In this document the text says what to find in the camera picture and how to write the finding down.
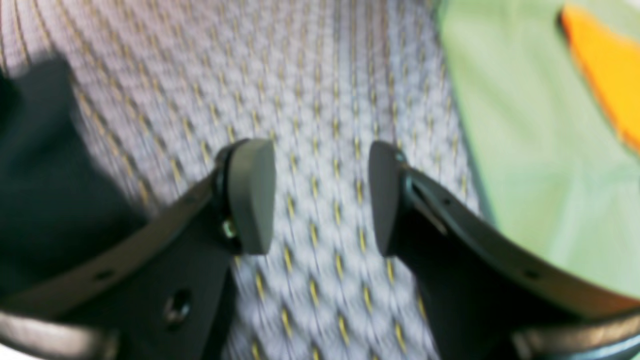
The dark T-shirt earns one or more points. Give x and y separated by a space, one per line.
57 210

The orange object on floor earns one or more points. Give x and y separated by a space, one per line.
610 64

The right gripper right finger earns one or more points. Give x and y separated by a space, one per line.
485 297

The fan-patterned tablecloth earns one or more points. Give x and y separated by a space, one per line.
164 84

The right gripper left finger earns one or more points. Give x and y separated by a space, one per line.
156 294

